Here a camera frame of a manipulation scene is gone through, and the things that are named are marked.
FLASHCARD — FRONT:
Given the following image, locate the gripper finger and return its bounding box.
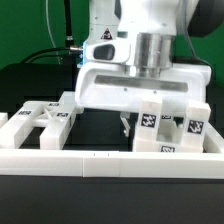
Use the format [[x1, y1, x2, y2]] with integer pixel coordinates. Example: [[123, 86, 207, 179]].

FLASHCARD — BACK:
[[120, 112, 131, 136]]

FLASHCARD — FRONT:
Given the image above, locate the white part at left edge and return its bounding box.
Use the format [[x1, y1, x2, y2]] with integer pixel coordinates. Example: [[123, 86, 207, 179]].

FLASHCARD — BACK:
[[0, 112, 8, 128]]

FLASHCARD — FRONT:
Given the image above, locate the white marker sheet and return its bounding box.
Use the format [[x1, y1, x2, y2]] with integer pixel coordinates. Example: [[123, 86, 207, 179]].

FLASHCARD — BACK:
[[59, 91, 75, 104]]

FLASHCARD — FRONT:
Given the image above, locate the white chair seat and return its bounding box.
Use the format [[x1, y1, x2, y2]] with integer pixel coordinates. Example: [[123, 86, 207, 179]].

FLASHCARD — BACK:
[[132, 116, 205, 154]]

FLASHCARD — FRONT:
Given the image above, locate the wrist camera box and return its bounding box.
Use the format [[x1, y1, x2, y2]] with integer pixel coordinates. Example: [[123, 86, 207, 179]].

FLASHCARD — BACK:
[[85, 38, 131, 64]]

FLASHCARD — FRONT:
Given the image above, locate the white U-shaped fence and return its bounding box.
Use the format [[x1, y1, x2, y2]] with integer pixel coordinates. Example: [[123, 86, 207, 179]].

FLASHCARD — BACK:
[[0, 127, 224, 179]]

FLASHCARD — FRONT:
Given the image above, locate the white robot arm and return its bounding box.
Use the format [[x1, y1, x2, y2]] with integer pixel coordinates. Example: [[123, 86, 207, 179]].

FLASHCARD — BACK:
[[75, 0, 224, 135]]

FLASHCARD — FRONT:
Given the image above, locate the white chair back frame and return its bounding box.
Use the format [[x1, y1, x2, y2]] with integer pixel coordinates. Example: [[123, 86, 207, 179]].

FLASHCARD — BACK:
[[0, 101, 84, 150]]

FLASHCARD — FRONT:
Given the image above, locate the black cable bundle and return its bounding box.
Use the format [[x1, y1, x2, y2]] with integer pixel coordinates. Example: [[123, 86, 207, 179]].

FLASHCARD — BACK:
[[20, 0, 84, 65]]

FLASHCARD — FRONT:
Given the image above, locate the thin white cable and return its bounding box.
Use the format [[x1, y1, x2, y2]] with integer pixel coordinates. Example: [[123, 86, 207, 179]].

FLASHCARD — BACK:
[[45, 0, 63, 64]]

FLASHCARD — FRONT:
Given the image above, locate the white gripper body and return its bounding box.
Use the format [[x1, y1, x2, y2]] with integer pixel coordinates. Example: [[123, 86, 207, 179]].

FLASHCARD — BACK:
[[75, 62, 211, 114]]

